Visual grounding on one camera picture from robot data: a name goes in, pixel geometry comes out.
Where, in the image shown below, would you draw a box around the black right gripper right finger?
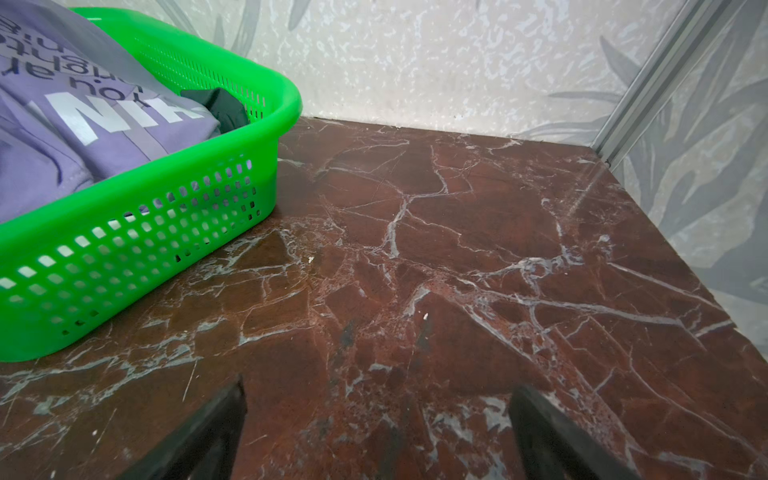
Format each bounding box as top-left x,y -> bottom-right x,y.
508,385 -> 638,479

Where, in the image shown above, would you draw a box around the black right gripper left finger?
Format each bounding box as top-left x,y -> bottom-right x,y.
120,377 -> 247,479

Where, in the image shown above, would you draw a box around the purple printed t-shirt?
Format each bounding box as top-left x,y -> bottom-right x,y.
1,1 -> 222,221

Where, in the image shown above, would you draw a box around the green plastic basket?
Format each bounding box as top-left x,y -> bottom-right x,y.
1,7 -> 302,362

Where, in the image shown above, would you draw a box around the dark green t-shirt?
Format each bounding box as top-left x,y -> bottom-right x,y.
180,88 -> 250,134

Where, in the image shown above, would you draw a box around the aluminium frame post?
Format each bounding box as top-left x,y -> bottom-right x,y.
591,0 -> 744,165

